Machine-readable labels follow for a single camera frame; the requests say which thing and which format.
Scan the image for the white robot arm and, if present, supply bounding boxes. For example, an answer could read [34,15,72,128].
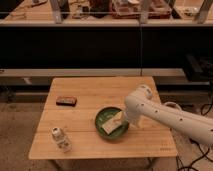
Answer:
[123,85,213,147]

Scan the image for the green round plate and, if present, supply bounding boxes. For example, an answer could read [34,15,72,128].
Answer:
[94,107,129,140]

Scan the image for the pale sponge on plate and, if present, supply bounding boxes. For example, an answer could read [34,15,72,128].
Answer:
[101,112,123,134]

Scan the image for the brown snack bar packet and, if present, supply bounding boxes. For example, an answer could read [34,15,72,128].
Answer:
[56,96,77,106]

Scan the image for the wooden table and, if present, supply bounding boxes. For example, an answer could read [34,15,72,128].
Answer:
[29,77,177,159]

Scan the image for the long workbench shelf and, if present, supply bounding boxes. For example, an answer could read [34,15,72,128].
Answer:
[0,0,213,85]

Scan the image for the black box on right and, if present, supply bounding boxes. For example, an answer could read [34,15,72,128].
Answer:
[184,54,213,82]

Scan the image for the black floor cables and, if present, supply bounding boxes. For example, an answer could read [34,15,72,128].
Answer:
[175,99,213,171]

